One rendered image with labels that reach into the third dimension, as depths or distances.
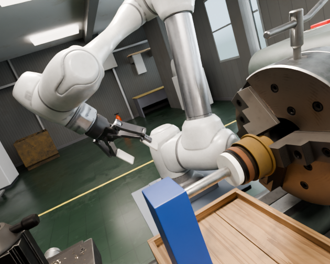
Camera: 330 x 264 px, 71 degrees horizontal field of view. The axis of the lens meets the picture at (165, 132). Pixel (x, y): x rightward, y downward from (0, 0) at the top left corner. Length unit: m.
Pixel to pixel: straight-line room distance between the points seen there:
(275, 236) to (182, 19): 0.71
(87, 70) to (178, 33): 0.45
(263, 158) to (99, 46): 0.45
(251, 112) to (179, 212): 0.26
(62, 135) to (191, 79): 7.76
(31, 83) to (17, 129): 7.97
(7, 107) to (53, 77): 8.11
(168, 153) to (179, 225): 0.56
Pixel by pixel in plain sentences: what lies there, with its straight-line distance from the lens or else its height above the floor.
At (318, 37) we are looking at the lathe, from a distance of 0.68.
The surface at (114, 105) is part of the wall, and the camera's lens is 8.43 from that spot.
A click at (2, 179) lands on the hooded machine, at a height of 0.24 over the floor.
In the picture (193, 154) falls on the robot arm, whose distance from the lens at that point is 0.86.
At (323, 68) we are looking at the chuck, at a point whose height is 1.21.
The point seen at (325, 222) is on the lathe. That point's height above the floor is 0.76.
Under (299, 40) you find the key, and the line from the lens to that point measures 0.51.
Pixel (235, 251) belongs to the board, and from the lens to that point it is 0.59.
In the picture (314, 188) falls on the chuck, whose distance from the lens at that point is 0.58.
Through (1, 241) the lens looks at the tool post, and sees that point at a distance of 0.49.
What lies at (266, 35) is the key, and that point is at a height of 1.30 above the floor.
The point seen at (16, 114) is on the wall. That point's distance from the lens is 8.58.
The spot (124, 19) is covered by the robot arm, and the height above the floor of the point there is 1.51.
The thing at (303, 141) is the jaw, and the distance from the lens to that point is 0.47.
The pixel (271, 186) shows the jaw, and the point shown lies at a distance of 0.61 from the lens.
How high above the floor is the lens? 1.30
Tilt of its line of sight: 15 degrees down
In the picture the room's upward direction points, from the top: 20 degrees counter-clockwise
